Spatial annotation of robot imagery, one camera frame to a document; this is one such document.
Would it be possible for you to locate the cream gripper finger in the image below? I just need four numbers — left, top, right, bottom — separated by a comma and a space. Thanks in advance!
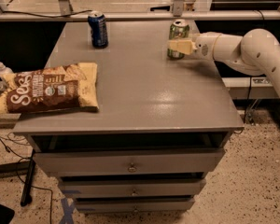
168, 39, 197, 55

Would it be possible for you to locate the green soda can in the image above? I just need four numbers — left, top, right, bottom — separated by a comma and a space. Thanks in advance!
167, 19, 189, 60

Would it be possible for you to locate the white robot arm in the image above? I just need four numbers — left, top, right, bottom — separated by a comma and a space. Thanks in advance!
168, 29, 280, 98

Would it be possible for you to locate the blue soda can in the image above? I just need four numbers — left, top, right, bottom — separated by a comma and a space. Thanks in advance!
88, 11, 108, 49

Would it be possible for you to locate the grey drawer cabinet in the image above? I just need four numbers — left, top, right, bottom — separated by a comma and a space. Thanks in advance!
15, 21, 243, 202

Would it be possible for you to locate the brown yellow chip bag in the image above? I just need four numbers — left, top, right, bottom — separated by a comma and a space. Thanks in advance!
0, 63, 99, 114

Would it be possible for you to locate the middle grey drawer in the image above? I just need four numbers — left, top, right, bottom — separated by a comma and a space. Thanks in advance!
59, 179, 206, 198

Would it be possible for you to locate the grey drawer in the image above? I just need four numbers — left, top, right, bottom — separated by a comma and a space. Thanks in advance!
59, 179, 206, 198
75, 198, 194, 213
34, 148, 225, 176

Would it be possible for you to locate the top grey drawer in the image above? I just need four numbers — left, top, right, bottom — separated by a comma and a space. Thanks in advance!
34, 148, 225, 176

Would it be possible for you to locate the bottom grey drawer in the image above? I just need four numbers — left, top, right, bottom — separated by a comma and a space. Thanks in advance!
75, 198, 194, 213

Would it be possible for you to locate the blue floor tape cross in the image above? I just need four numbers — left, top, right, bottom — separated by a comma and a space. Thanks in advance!
58, 194, 83, 224

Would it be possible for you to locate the black stand leg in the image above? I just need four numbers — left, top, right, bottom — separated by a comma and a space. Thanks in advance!
21, 151, 35, 207

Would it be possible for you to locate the metal frame rail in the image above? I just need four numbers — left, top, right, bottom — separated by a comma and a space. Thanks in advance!
0, 0, 280, 21

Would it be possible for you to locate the black floor cable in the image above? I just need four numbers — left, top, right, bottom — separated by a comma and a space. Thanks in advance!
0, 124, 54, 224

